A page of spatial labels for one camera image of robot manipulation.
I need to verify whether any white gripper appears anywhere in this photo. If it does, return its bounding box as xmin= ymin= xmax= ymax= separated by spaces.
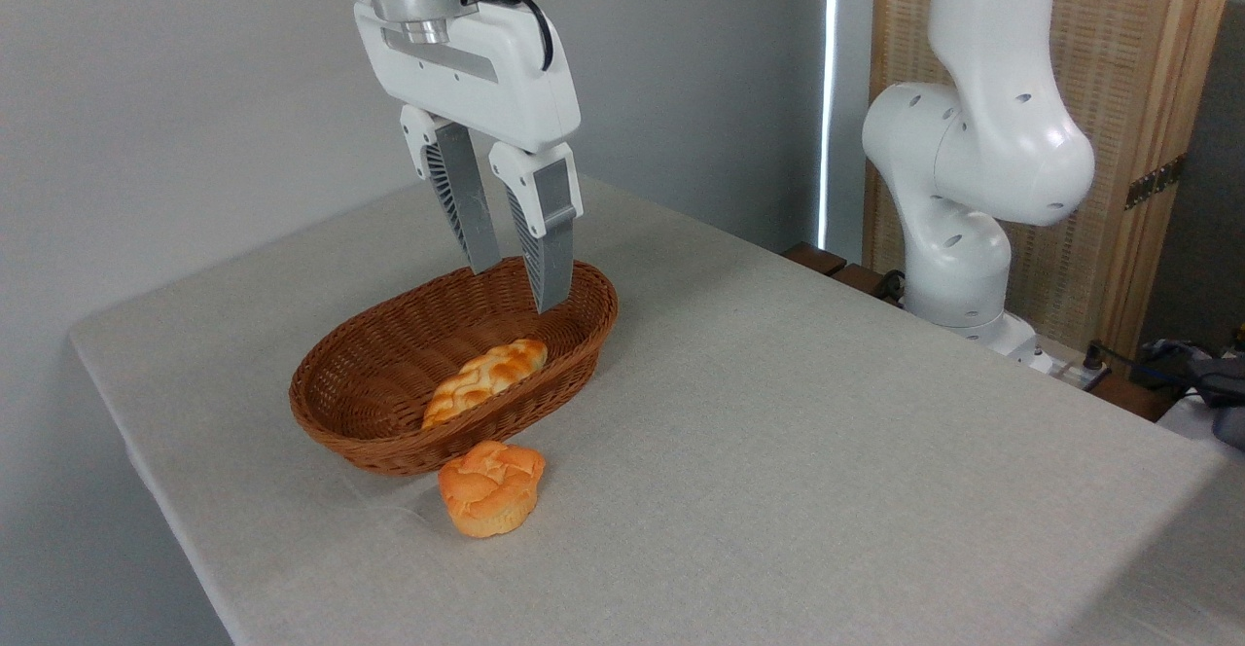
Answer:
xmin=337 ymin=0 xmax=585 ymax=314

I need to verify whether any round orange bread bun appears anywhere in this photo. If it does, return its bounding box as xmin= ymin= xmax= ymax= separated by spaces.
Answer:
xmin=438 ymin=440 xmax=547 ymax=539

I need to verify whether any long braided bread loaf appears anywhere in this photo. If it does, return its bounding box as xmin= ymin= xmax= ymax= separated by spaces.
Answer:
xmin=421 ymin=339 xmax=549 ymax=430

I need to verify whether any brown oval wicker basket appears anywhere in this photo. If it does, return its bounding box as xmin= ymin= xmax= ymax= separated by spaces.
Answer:
xmin=289 ymin=257 xmax=620 ymax=477

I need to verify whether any grey linen tablecloth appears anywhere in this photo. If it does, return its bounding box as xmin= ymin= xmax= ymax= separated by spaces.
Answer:
xmin=68 ymin=174 xmax=1245 ymax=646

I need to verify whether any white power strip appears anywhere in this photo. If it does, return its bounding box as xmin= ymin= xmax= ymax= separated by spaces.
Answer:
xmin=1049 ymin=359 xmax=1105 ymax=392

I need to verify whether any brass screen hinge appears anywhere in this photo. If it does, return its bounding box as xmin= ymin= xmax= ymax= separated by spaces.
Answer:
xmin=1124 ymin=154 xmax=1186 ymax=211

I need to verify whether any dark grey cloth bundle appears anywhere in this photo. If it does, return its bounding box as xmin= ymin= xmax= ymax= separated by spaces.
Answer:
xmin=1133 ymin=335 xmax=1245 ymax=452

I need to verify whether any black power plug with cable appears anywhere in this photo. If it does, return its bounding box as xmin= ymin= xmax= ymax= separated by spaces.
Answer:
xmin=1083 ymin=340 xmax=1207 ymax=394

